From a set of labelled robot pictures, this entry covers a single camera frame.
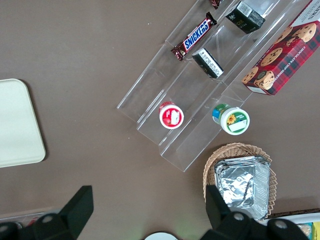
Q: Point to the yellow snack pack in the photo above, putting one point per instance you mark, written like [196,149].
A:
[316,231]

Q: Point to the beige rectangular tray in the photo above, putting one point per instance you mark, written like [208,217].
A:
[17,122]

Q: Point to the Snickers chocolate bar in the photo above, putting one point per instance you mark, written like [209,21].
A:
[195,37]
[215,3]

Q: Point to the red lid yogurt cup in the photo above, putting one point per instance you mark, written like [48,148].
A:
[171,116]

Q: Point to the aluminium foil tray stack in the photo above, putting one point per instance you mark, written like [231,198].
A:
[240,185]

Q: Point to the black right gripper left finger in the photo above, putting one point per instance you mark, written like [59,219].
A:
[75,210]

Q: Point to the clear acrylic stepped display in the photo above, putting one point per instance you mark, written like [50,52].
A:
[195,95]

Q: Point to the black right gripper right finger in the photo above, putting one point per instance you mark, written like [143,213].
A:
[220,212]

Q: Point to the white plastic snack bin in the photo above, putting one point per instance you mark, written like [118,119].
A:
[297,220]

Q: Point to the clear bag of crackers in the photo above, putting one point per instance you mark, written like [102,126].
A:
[305,230]

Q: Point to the small black box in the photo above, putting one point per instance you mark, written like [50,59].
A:
[208,63]
[246,17]

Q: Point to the red plaid cookie box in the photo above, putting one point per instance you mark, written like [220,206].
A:
[287,57]

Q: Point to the light wicker basket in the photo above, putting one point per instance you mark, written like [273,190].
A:
[237,150]

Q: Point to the green lid yogurt cup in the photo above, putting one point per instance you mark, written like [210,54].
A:
[235,121]

